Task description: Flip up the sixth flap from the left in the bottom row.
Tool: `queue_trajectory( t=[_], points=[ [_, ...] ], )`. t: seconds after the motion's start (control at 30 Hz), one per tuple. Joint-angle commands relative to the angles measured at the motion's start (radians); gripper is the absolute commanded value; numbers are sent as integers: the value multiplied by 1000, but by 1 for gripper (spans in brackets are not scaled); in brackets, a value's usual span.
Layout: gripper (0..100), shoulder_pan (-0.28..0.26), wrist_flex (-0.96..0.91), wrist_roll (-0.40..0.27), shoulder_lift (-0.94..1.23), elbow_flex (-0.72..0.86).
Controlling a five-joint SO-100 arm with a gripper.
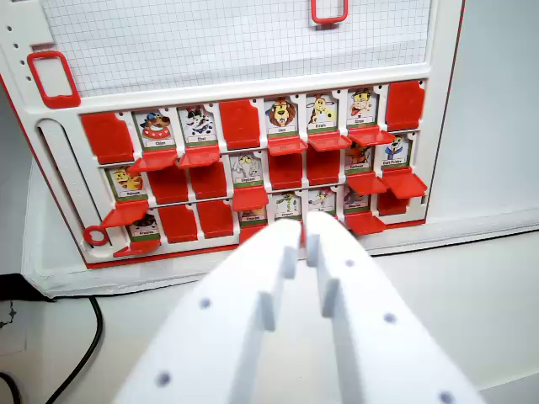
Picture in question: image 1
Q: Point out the white base board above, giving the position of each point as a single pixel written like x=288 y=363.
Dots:
x=463 y=219

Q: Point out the red and white game board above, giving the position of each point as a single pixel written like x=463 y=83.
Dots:
x=210 y=50

